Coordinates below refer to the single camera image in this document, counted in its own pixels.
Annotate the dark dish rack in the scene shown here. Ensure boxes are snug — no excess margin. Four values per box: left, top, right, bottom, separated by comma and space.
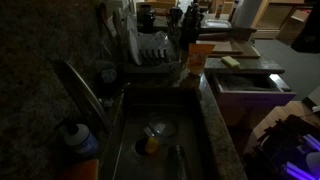
122, 29, 182, 74

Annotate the metal tray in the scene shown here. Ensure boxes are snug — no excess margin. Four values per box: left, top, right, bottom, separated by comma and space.
203, 18, 233, 30

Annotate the curved metal faucet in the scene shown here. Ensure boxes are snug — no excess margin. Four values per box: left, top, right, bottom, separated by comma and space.
54, 59, 115, 134

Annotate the yellow sponge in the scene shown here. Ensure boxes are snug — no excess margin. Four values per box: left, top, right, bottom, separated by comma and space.
220, 55, 241, 69

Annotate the wooden shelf unit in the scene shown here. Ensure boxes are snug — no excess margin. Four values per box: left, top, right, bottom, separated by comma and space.
251, 0, 315, 41

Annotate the small yellow item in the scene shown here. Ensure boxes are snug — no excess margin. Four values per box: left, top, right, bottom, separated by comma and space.
144, 136, 160, 155

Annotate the white plate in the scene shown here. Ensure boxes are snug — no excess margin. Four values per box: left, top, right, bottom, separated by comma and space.
126, 14, 143, 66

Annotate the orange sponge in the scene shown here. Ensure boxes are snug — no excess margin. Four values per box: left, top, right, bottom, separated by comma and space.
62, 158, 100, 180

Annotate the open white drawer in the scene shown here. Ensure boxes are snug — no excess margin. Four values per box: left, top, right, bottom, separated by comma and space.
209, 72, 297, 108

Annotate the small light wooden cutting board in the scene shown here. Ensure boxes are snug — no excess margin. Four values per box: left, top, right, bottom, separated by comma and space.
196, 39, 244, 55

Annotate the wooden base cabinet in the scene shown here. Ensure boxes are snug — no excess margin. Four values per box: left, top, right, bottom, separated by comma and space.
218, 103, 271, 129

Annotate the black knife block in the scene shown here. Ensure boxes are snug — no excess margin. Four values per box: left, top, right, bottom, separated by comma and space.
179, 2, 205, 51

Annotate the black robot cart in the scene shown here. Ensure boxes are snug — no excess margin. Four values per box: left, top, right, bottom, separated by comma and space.
244, 114, 320, 180

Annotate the large wooden cutting board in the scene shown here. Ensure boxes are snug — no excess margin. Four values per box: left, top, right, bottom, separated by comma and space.
208, 39, 261, 60

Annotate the white soap bottle blue label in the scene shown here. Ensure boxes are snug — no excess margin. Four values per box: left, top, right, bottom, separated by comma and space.
55, 119, 100, 158

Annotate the clear glass bowl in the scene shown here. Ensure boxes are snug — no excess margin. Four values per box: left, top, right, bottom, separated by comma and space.
147, 114, 179, 138

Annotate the metal sink basin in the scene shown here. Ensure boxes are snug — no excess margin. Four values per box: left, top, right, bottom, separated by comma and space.
111, 87, 214, 180

